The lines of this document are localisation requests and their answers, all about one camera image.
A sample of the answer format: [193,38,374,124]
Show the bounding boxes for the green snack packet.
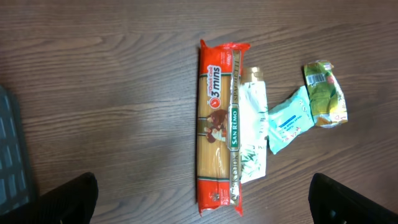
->
[303,60,348,128]

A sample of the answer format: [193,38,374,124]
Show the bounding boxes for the red spaghetti packet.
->
[196,40,251,215]

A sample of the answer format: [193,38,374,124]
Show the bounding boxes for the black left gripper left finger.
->
[1,172,98,224]

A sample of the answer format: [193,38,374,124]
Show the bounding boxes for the grey plastic shopping basket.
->
[1,87,37,215]

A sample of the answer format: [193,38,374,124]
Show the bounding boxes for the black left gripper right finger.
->
[308,173,397,224]

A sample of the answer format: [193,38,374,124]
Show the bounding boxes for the white tube gold cap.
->
[239,67,269,184]

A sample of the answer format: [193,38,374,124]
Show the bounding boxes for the teal wet wipes packet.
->
[269,86,315,154]

